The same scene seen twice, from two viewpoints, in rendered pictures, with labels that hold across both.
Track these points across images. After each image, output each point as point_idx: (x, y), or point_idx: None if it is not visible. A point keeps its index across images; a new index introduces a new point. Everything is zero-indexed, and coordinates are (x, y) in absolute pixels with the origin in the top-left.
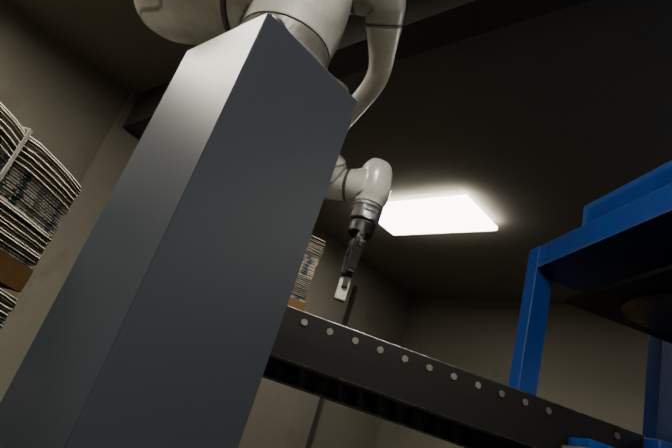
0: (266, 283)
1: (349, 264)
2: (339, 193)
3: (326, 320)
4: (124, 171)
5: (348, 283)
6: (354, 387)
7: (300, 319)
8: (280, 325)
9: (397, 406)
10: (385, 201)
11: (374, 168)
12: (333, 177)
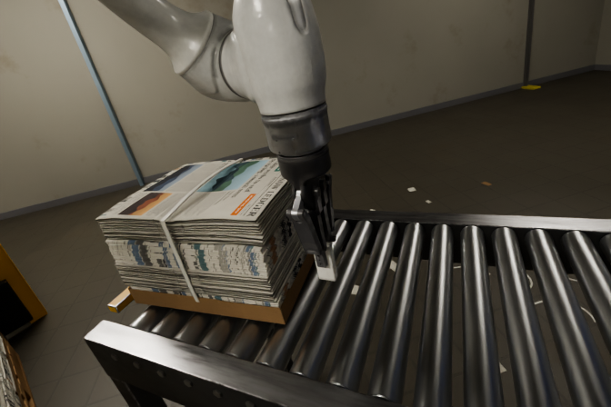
0: None
1: (305, 246)
2: (243, 99)
3: (275, 404)
4: None
5: (327, 256)
6: (454, 244)
7: (245, 401)
8: (229, 404)
9: (526, 253)
10: (311, 88)
11: (240, 30)
12: (209, 84)
